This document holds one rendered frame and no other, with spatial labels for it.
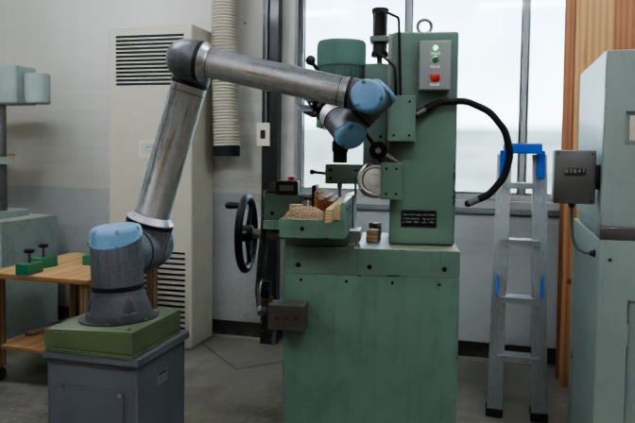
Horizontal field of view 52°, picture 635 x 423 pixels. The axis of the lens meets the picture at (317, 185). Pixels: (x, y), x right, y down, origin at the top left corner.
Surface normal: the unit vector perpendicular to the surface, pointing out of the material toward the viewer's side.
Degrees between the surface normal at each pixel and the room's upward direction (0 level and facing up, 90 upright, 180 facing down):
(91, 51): 90
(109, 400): 90
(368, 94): 91
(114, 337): 90
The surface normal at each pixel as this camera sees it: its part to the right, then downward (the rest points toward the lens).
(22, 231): 0.97, 0.03
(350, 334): -0.12, 0.05
